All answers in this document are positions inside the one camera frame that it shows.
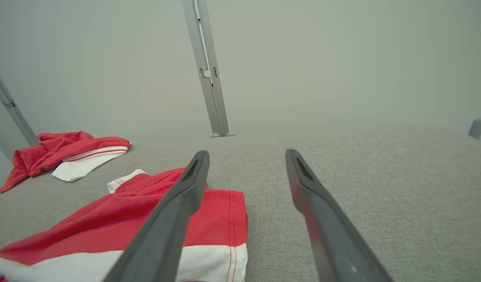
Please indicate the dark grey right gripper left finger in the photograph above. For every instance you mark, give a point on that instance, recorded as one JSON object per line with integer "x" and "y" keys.
{"x": 162, "y": 235}

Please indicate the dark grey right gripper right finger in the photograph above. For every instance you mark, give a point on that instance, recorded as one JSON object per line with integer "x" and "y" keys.
{"x": 334, "y": 243}

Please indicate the red white shirt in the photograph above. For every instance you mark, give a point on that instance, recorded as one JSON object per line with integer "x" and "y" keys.
{"x": 91, "y": 227}

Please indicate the red white lettered jersey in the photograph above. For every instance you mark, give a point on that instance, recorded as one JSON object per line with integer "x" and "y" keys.
{"x": 48, "y": 154}

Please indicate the grey fabric sofa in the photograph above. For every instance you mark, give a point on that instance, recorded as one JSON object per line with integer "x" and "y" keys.
{"x": 381, "y": 196}

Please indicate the grey metal double frame post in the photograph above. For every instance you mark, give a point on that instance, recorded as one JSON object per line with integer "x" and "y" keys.
{"x": 209, "y": 78}
{"x": 13, "y": 107}

